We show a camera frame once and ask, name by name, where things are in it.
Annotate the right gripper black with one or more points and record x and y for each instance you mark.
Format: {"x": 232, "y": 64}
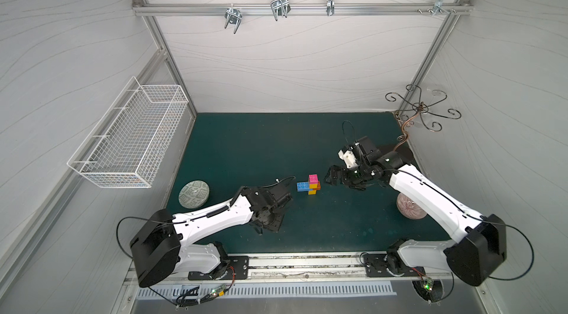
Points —
{"x": 344, "y": 174}

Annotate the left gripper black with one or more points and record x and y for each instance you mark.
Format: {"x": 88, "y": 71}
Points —
{"x": 270, "y": 217}

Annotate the pink 2x2 lego brick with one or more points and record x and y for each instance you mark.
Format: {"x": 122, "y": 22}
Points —
{"x": 313, "y": 179}

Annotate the blue 2x4 lego brick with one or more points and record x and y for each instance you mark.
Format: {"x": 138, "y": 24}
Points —
{"x": 303, "y": 186}

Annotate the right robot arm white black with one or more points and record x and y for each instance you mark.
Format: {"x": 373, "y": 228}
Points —
{"x": 477, "y": 245}

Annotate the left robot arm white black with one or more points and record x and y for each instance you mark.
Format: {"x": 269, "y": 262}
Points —
{"x": 167, "y": 243}

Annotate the pink ribbed round coaster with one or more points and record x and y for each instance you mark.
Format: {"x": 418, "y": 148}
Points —
{"x": 408, "y": 208}

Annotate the metal ornament stand dark base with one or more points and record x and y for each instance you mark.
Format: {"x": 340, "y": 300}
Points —
{"x": 416, "y": 112}

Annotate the green patterned round coaster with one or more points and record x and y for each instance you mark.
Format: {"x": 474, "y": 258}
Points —
{"x": 194, "y": 194}

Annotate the metal clamp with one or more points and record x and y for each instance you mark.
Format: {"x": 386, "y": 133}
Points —
{"x": 280, "y": 8}
{"x": 438, "y": 8}
{"x": 330, "y": 8}
{"x": 233, "y": 17}

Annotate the aluminium cross bar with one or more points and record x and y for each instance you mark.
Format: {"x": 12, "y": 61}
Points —
{"x": 297, "y": 9}

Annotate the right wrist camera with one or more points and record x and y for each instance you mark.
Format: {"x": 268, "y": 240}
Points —
{"x": 346, "y": 154}

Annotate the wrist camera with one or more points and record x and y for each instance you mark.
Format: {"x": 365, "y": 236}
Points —
{"x": 281, "y": 195}
{"x": 346, "y": 154}

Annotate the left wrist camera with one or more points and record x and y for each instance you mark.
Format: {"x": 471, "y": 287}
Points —
{"x": 281, "y": 195}

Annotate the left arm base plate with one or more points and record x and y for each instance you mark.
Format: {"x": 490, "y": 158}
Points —
{"x": 232, "y": 267}

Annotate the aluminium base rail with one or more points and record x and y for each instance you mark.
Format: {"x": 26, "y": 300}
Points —
{"x": 281, "y": 267}

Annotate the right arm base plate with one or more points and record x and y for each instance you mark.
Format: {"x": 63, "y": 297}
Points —
{"x": 387, "y": 265}

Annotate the white slotted cable duct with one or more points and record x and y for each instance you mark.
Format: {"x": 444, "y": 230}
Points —
{"x": 275, "y": 290}

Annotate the white wire basket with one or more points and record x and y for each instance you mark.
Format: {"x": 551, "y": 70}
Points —
{"x": 127, "y": 145}

